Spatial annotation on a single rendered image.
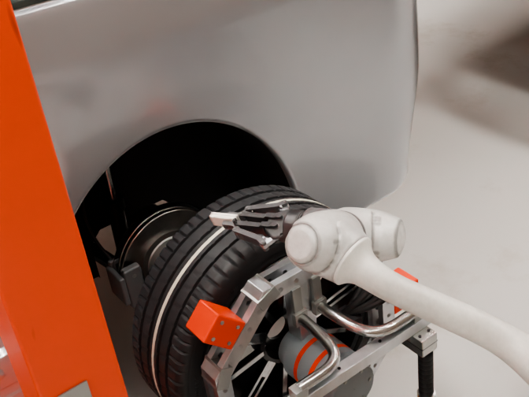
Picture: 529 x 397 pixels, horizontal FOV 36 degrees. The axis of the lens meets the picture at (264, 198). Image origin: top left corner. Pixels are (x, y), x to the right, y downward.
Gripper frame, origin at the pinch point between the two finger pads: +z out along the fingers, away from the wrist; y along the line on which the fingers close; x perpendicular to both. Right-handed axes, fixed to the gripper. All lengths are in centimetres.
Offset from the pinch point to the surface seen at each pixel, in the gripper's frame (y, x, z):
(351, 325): -4.1, -27.3, -24.1
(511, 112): 257, -192, 26
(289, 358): -9.7, -37.0, -7.1
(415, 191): 167, -166, 49
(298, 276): -0.5, -16.6, -12.8
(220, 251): -2.2, -8.8, 4.1
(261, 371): -10.3, -45.3, 3.7
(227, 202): 13.5, -9.6, 11.0
